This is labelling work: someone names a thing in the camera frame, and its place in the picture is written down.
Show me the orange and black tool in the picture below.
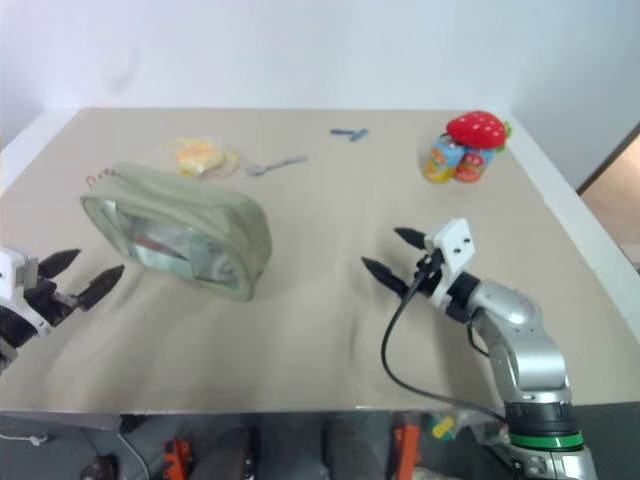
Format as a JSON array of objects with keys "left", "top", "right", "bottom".
[
  {"left": 393, "top": 423, "right": 422, "bottom": 480},
  {"left": 163, "top": 436, "right": 195, "bottom": 480}
]

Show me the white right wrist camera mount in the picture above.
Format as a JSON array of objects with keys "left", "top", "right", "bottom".
[{"left": 425, "top": 218, "right": 476, "bottom": 307}]

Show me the red strawberry plush toy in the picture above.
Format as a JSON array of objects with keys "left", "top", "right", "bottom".
[{"left": 445, "top": 111, "right": 515, "bottom": 150}]

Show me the green transparent pouch bag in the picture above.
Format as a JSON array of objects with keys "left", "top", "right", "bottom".
[{"left": 79, "top": 160, "right": 273, "bottom": 304}]

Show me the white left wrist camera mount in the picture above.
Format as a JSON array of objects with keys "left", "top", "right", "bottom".
[{"left": 0, "top": 246, "right": 54, "bottom": 337}]

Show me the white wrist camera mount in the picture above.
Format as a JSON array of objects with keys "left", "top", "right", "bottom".
[
  {"left": 0, "top": 246, "right": 54, "bottom": 337},
  {"left": 425, "top": 218, "right": 476, "bottom": 307}
]

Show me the beige tablecloth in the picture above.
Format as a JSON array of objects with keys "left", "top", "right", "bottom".
[{"left": 0, "top": 106, "right": 577, "bottom": 414}]

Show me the red printed can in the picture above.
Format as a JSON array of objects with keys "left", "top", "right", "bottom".
[{"left": 453, "top": 147, "right": 497, "bottom": 185}]

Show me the small silver spoon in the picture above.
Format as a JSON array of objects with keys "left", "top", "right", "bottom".
[{"left": 244, "top": 155, "right": 308, "bottom": 178}]

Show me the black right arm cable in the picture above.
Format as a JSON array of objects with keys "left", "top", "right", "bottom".
[{"left": 380, "top": 252, "right": 509, "bottom": 421}]

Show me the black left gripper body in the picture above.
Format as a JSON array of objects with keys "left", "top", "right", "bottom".
[{"left": 18, "top": 256, "right": 80, "bottom": 327}]

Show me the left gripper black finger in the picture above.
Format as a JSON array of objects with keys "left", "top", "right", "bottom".
[
  {"left": 38, "top": 248, "right": 82, "bottom": 278},
  {"left": 76, "top": 264, "right": 126, "bottom": 313}
]

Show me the yellow snack in clear bag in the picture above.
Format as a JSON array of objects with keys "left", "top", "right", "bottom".
[{"left": 166, "top": 136, "right": 242, "bottom": 180}]

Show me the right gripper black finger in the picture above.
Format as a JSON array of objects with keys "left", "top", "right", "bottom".
[
  {"left": 394, "top": 227, "right": 428, "bottom": 250},
  {"left": 360, "top": 256, "right": 415, "bottom": 300}
]

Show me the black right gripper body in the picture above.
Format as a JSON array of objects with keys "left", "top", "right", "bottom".
[{"left": 409, "top": 238, "right": 448, "bottom": 299}]

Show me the white cord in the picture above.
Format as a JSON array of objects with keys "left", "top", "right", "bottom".
[{"left": 0, "top": 430, "right": 50, "bottom": 447}]

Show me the yellow and blue can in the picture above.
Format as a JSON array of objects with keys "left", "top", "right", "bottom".
[{"left": 422, "top": 133, "right": 464, "bottom": 184}]

